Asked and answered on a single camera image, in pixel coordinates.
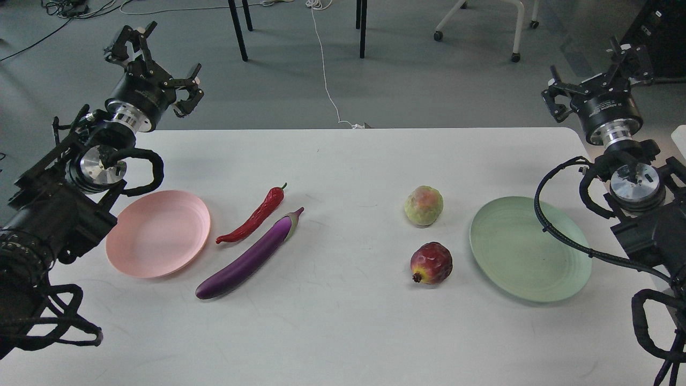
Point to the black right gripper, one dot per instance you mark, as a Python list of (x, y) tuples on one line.
[(604, 105)]

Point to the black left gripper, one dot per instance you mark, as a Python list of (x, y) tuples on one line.
[(145, 86)]

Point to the green yellow fruit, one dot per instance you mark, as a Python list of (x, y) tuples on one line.
[(423, 206)]

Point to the purple eggplant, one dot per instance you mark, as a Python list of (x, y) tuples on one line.
[(237, 272)]

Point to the red pomegranate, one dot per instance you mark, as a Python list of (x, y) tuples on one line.
[(431, 263)]

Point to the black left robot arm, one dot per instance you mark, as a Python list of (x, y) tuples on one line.
[(64, 201)]

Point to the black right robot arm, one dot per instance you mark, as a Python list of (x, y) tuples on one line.
[(648, 201)]

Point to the black equipment case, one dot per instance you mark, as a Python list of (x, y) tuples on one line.
[(660, 27)]

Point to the white chair base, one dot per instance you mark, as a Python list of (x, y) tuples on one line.
[(523, 15)]

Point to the pink plate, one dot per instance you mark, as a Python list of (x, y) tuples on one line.
[(158, 234)]

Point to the red chili pepper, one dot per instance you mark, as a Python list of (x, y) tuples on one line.
[(271, 202)]

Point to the green plate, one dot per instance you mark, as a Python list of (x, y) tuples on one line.
[(512, 249)]

